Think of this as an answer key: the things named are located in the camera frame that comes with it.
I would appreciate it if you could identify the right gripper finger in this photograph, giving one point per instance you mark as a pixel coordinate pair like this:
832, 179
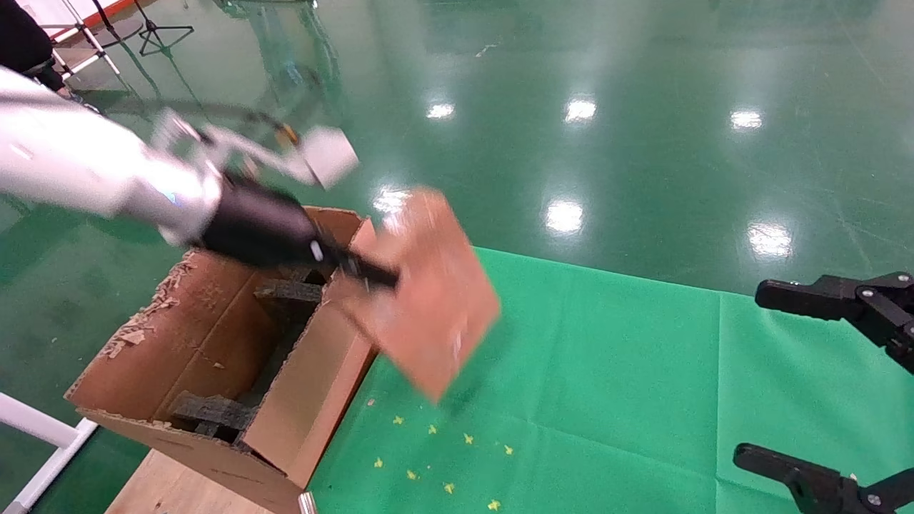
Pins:
821, 485
857, 300

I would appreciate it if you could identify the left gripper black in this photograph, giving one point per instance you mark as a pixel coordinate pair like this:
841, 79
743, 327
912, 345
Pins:
264, 228

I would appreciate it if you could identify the small brown cardboard box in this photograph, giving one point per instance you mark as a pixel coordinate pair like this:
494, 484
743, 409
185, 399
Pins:
428, 314

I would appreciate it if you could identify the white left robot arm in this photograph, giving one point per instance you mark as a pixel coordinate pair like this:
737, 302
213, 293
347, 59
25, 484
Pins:
71, 157

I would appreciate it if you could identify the large open cardboard carton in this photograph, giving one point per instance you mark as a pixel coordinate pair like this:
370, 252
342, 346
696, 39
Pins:
300, 414

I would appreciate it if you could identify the black foam insert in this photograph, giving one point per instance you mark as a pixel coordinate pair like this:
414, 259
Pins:
211, 414
285, 291

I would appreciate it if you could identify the large green tablecloth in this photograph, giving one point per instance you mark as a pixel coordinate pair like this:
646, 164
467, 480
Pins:
607, 392

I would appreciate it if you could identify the black tripod stand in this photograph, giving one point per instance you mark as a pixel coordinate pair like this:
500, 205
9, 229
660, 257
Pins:
148, 21

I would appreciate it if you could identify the white panel with red edge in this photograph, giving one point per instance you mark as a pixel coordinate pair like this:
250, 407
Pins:
64, 7

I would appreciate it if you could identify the person in black clothes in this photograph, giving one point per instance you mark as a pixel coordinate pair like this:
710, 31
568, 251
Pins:
18, 36

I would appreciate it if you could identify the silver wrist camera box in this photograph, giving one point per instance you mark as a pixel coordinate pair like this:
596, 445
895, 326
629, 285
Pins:
328, 153

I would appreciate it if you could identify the white table frame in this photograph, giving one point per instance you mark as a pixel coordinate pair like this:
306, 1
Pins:
36, 421

